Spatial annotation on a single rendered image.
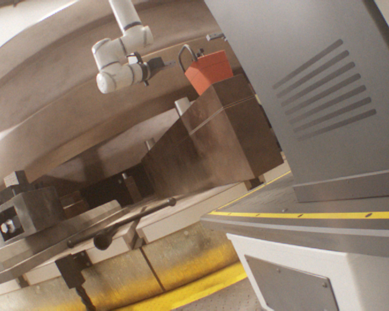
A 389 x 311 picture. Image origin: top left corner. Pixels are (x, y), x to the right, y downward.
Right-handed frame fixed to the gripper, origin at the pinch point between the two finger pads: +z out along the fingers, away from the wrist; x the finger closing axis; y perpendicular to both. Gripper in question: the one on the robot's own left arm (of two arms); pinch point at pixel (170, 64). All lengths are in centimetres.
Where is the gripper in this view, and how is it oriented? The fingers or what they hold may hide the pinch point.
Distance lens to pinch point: 164.3
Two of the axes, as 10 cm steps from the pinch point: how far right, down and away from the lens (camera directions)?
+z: 7.2, -3.2, 6.2
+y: 4.1, 9.1, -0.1
